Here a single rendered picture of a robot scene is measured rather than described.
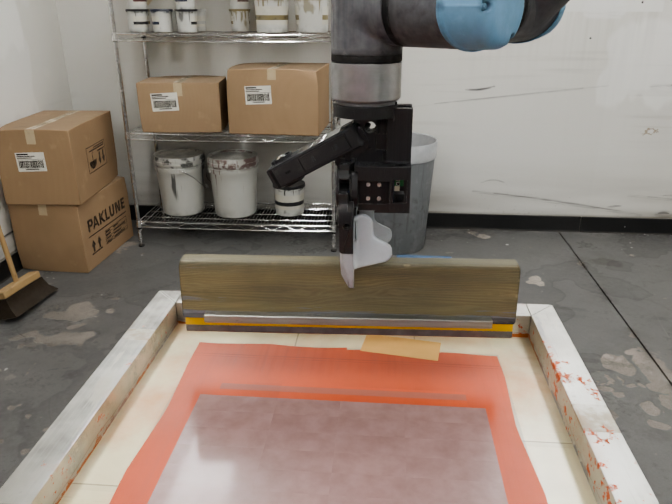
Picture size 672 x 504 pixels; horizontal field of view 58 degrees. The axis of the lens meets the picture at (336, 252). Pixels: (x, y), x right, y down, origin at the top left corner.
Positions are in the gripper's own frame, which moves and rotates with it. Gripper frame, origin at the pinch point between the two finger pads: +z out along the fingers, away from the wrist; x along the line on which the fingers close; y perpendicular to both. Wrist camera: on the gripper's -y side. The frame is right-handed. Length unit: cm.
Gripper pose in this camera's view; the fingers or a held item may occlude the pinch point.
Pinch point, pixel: (346, 270)
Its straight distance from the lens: 73.9
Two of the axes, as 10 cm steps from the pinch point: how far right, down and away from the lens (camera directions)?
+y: 10.0, 0.3, -0.8
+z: 0.0, 9.3, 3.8
